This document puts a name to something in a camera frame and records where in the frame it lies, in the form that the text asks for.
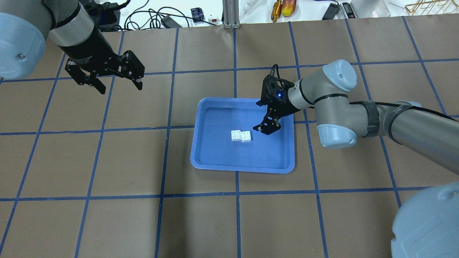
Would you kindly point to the orange handled screwdriver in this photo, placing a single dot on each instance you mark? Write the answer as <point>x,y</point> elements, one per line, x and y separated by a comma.
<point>276,11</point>

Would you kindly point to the white power strip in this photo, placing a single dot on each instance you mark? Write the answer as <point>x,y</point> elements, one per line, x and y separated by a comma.
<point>214,20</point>

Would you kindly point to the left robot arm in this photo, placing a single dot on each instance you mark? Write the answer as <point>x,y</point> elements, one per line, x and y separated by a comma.
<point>27,24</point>

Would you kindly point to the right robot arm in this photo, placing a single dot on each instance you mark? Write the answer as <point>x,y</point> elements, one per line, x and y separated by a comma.
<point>426,225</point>

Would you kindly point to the black power adapter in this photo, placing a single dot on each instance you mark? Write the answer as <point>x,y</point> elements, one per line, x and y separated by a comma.
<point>331,11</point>

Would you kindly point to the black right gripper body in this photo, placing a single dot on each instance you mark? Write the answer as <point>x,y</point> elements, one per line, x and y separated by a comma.
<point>280,106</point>

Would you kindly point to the aluminium frame post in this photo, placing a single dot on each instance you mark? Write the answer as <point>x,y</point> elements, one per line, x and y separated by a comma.
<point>231,18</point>

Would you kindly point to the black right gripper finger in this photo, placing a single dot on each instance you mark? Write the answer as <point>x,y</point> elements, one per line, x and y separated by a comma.
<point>267,123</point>
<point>277,126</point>

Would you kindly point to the red yellow mango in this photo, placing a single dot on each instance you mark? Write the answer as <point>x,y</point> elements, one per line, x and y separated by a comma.
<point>288,7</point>

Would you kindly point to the white block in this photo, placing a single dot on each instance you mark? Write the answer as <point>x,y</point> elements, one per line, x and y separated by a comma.
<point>236,136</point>
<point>245,136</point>

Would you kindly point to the blue plastic tray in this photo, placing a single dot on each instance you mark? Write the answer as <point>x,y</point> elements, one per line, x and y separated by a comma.
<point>213,149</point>

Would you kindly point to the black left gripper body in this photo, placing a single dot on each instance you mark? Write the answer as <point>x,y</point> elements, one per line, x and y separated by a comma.
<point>87,51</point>

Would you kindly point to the gold wire rack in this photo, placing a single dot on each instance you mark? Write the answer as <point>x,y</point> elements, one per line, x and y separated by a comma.
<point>432,7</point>

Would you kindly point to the silver metal tray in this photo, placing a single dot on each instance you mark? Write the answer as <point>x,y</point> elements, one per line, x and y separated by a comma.
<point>370,8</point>

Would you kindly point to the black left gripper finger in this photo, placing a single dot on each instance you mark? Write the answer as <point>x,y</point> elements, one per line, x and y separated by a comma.
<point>138,83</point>
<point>91,80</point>

